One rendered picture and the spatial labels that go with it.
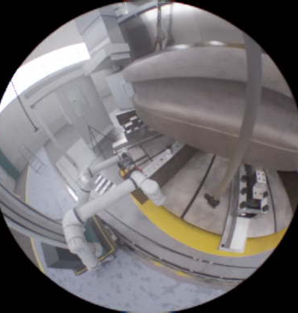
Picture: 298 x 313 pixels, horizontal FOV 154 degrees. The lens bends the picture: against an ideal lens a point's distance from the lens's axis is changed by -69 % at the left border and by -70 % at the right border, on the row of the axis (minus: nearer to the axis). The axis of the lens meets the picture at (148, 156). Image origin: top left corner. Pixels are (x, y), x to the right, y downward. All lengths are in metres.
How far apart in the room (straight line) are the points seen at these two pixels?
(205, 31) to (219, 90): 3.31
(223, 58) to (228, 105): 0.38
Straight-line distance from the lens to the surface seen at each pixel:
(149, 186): 0.66
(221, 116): 0.99
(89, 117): 3.94
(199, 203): 1.39
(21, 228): 1.15
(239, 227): 1.30
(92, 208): 0.71
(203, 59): 0.80
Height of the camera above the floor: 1.61
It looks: 43 degrees down
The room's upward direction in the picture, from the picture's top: 21 degrees counter-clockwise
